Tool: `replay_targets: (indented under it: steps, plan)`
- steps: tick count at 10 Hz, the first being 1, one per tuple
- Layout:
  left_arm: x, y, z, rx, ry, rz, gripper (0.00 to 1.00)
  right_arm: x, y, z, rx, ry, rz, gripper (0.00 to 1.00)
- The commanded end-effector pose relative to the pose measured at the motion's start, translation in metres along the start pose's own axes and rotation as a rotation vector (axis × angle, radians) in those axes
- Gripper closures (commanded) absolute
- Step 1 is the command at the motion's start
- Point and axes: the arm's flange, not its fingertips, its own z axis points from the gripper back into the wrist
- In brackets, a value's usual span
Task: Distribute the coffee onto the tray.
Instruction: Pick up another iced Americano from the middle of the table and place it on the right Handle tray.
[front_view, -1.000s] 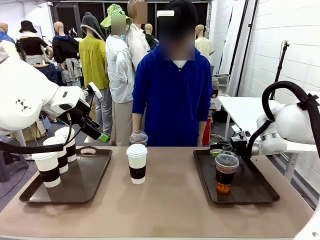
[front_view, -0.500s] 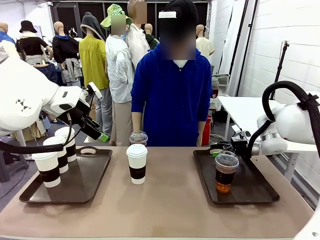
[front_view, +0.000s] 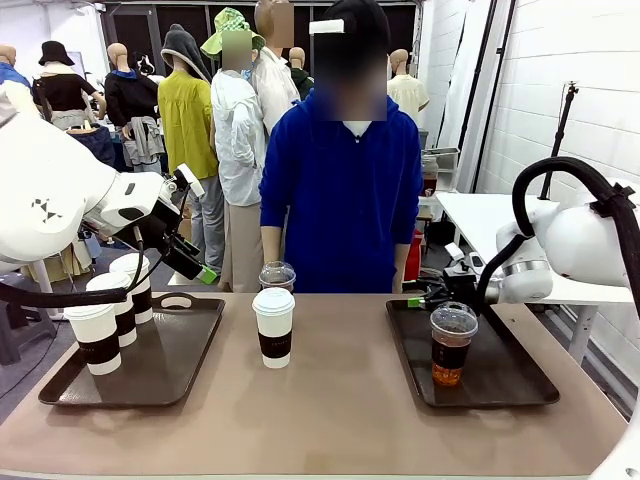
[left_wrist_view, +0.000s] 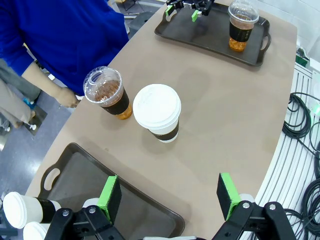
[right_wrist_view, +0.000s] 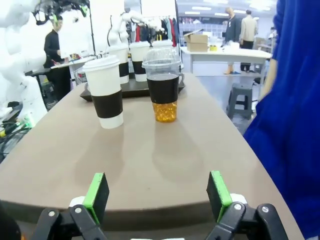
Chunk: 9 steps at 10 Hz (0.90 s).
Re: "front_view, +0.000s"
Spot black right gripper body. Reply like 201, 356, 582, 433
442, 264, 489, 306

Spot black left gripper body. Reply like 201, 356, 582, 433
142, 183, 197, 262

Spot clear plastic iced coffee cup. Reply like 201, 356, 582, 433
258, 260, 297, 294
429, 301, 479, 387

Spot white paper cup black sleeve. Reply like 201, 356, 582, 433
63, 303, 123, 377
251, 287, 296, 370
85, 272, 138, 349
108, 253, 154, 325

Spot person's right forearm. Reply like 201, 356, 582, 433
260, 225, 284, 275

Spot person's left forearm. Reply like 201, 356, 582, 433
392, 243, 408, 294

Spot brown plastic serving tray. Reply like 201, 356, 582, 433
385, 298, 561, 407
38, 292, 227, 408

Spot white work table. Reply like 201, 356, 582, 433
434, 192, 636, 366

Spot mannequin in yellow shirt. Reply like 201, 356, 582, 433
158, 23, 225, 274

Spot mannequin with green checkered hat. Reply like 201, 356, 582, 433
200, 7, 269, 294

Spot blue jeans on stand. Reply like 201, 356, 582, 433
67, 124, 117, 169

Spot brown jar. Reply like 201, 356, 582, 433
422, 155, 440, 194

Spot person in blue hoodie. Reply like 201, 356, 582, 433
258, 0, 425, 295

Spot grey metal shelf rack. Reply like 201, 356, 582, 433
422, 146, 460, 194

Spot mannequin in black sweater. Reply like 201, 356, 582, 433
104, 42, 167, 175

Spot mannequin with black hat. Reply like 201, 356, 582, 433
32, 40, 109, 132

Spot tall mannequin in white jacket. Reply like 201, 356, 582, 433
252, 0, 301, 136

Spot mannequin in cream shirt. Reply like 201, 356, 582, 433
387, 48, 430, 126

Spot mannequin in dark green top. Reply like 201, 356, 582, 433
288, 47, 315, 101

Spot mannequin in white blue jacket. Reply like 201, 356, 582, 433
0, 44, 32, 90

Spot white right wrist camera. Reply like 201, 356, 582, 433
443, 242, 484, 269

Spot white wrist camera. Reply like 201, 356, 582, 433
174, 163, 206, 197
443, 242, 484, 269

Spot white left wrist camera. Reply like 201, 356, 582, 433
174, 163, 206, 197

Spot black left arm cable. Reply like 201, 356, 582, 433
0, 184, 194, 309

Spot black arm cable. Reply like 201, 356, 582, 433
472, 156, 640, 317
0, 184, 194, 309

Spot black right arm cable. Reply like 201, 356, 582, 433
472, 156, 640, 317

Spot black camera tripod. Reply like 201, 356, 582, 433
539, 81, 580, 201

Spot white head-mounted camera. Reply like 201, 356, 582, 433
308, 19, 347, 35

